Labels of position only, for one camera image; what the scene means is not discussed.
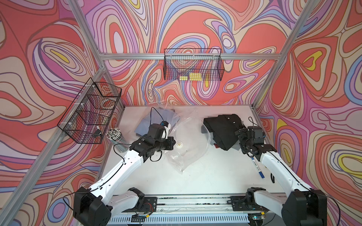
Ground black button shirt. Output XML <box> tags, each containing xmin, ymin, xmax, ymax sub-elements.
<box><xmin>203</xmin><ymin>114</ymin><xmax>245</xmax><ymax>151</ymax></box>

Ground clear plastic vacuum bag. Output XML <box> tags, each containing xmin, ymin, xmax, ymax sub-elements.
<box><xmin>149</xmin><ymin>102</ymin><xmax>212</xmax><ymax>174</ymax></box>

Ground grey button shirt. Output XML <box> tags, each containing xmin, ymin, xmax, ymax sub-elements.
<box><xmin>201</xmin><ymin>125</ymin><xmax>240</xmax><ymax>151</ymax></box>

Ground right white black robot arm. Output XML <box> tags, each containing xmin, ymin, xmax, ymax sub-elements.
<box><xmin>235</xmin><ymin>126</ymin><xmax>327</xmax><ymax>226</ymax></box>

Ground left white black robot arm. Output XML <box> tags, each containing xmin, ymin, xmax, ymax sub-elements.
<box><xmin>72</xmin><ymin>121</ymin><xmax>176</xmax><ymax>226</ymax></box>

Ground blue marker pen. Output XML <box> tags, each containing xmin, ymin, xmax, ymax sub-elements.
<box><xmin>251</xmin><ymin>157</ymin><xmax>265</xmax><ymax>179</ymax></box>

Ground yellow sticky note pads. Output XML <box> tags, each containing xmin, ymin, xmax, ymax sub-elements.
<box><xmin>179</xmin><ymin>73</ymin><xmax>203</xmax><ymax>82</ymax></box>

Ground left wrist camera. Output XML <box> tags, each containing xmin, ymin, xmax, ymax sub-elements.
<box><xmin>161</xmin><ymin>121</ymin><xmax>171</xmax><ymax>139</ymax></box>

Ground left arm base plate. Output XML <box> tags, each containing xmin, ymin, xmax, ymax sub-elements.
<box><xmin>122</xmin><ymin>196</ymin><xmax>157</xmax><ymax>213</ymax></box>

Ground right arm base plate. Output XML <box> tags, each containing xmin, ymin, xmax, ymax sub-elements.
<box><xmin>227</xmin><ymin>195</ymin><xmax>269</xmax><ymax>212</ymax></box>

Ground left black wire basket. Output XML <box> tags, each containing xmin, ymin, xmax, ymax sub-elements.
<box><xmin>57</xmin><ymin>78</ymin><xmax>122</xmax><ymax>144</ymax></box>

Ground black wire basket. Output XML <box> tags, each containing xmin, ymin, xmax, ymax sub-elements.
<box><xmin>163</xmin><ymin>47</ymin><xmax>225</xmax><ymax>82</ymax></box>
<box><xmin>57</xmin><ymin>78</ymin><xmax>122</xmax><ymax>144</ymax></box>

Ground aluminium frame rail front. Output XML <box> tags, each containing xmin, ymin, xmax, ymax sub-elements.
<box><xmin>107</xmin><ymin>194</ymin><xmax>287</xmax><ymax>226</ymax></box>

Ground back black wire basket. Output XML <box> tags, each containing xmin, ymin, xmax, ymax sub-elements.
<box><xmin>163</xmin><ymin>47</ymin><xmax>225</xmax><ymax>82</ymax></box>

